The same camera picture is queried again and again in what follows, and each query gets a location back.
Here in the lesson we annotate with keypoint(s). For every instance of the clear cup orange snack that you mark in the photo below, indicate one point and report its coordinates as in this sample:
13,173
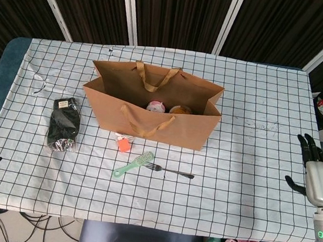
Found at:
180,110

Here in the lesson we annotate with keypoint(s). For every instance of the pink toy cake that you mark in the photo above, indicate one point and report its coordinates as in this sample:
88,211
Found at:
156,106

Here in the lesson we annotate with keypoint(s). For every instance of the black socks in plastic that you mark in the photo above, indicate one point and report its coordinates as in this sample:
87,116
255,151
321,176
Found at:
63,124

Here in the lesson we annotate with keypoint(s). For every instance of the blue checkered tablecloth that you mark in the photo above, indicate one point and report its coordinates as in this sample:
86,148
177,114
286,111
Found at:
82,202

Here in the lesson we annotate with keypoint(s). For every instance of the orange cube charger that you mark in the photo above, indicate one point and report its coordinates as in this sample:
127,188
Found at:
123,146

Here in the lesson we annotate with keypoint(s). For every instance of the metal fork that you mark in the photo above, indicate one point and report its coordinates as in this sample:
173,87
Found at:
178,174

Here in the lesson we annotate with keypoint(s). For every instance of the brown paper bag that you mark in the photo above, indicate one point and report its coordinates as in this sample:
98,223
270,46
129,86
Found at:
184,129

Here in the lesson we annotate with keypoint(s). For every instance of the green scrubbing brush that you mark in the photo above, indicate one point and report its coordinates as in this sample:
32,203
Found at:
142,159

